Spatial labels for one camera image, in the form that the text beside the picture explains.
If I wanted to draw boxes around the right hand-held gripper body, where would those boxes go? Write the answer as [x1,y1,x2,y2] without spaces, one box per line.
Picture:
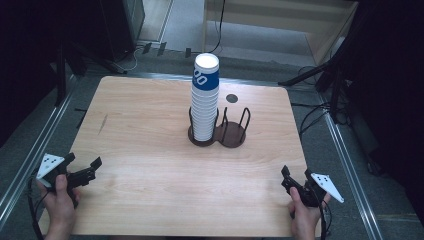
[281,173,345,208]

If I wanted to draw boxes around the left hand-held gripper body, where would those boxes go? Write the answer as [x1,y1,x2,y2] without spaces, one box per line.
[35,152,98,194]

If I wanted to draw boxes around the black wire cup holder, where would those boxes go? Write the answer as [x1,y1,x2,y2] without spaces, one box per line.
[187,106,252,149]

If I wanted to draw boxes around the stack of white paper cups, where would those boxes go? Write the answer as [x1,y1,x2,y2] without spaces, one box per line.
[189,88,220,142]

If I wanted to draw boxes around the blue and white paper cup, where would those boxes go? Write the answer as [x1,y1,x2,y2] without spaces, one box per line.
[192,52,221,92]

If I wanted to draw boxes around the person's right hand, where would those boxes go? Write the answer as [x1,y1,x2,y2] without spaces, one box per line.
[287,186,332,236]

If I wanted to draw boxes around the person's left hand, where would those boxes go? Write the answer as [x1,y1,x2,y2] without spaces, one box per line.
[36,174,81,235]

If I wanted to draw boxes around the black metal stand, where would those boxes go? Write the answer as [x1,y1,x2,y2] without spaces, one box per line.
[53,39,128,108]
[277,49,355,125]

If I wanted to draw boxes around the black cabinet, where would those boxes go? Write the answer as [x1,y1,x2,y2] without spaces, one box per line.
[98,0,146,63]

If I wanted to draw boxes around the light wooden shelf unit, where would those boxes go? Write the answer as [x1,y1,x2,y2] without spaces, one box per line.
[201,0,360,67]

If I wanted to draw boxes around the metal floor rail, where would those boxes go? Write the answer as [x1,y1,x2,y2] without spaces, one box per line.
[0,74,79,221]
[316,93,384,240]

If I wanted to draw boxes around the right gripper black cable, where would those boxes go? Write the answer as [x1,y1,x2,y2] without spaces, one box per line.
[318,199,334,240]

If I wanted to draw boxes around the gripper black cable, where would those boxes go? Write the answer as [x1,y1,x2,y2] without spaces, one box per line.
[318,199,334,240]
[26,174,46,240]

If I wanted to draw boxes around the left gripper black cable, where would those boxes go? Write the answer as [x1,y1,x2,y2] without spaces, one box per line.
[26,174,46,240]

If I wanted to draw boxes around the black floor cables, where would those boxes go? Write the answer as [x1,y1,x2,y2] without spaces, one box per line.
[290,99,338,138]

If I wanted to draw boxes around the white floor cable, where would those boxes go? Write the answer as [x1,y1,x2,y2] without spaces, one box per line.
[123,45,148,73]

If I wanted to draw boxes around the black hanging cable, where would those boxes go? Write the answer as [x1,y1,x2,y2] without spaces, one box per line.
[208,0,227,54]

